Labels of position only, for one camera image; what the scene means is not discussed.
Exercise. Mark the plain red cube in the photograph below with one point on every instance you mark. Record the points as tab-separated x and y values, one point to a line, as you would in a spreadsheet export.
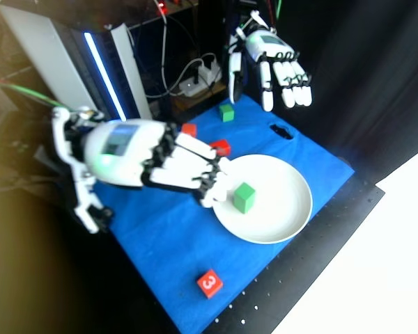
189	129

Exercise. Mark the white power strip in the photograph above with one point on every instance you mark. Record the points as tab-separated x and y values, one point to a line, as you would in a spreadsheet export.
209	69

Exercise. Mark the blue cloth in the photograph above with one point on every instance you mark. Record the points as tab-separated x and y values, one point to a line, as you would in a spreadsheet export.
167	250

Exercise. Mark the white power adapter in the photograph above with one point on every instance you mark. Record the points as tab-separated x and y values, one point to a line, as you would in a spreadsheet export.
191	87

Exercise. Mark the green cube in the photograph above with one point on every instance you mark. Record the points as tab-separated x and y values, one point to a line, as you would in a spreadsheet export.
244	196
226	113

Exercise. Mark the red cube with white three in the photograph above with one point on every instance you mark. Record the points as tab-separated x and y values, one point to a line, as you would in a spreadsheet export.
209	283

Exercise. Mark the white tower with blue light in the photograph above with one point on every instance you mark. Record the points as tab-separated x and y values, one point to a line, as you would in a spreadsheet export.
38	52

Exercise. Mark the white round plate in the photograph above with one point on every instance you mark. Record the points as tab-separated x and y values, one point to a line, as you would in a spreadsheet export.
282	215

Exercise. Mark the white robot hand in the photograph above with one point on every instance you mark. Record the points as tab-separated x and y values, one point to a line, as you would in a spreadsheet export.
125	156
270	43

